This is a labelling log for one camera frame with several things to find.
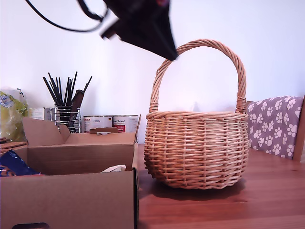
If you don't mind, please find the tin can white label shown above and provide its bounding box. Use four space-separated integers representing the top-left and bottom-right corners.
82 115 113 134

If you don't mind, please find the large cork trivet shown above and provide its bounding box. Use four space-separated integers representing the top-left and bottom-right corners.
0 141 27 153

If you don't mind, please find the yellow green plastic bag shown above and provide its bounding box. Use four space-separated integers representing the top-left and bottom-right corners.
0 87 29 142

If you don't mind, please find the small white carton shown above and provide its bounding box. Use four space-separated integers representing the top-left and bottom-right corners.
30 107 52 122

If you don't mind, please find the brown cardboard box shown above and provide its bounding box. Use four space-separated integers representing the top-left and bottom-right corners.
0 114 140 229

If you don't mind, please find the blue candy bag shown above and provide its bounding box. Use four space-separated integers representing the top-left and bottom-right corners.
0 149 47 177

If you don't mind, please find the chrome wire utensil holder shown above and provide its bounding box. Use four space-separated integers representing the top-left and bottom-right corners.
49 104 81 134

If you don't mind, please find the thin black stick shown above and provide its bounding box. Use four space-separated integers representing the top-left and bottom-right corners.
82 75 93 94
63 76 71 105
42 76 61 105
48 72 64 105
56 77 64 105
70 71 79 105

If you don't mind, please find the woven wicker basket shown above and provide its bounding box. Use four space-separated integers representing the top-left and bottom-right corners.
143 39 250 190

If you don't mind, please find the purple paw print cloth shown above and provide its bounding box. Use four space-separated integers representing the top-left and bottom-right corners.
246 95 305 160

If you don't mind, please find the white paper leaflet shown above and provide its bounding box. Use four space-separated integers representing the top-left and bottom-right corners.
100 164 126 173

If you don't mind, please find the dark brown utensil handle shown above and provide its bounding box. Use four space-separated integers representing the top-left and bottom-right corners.
70 89 85 127

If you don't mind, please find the black cable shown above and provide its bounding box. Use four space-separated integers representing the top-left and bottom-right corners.
76 0 105 21
25 0 109 32

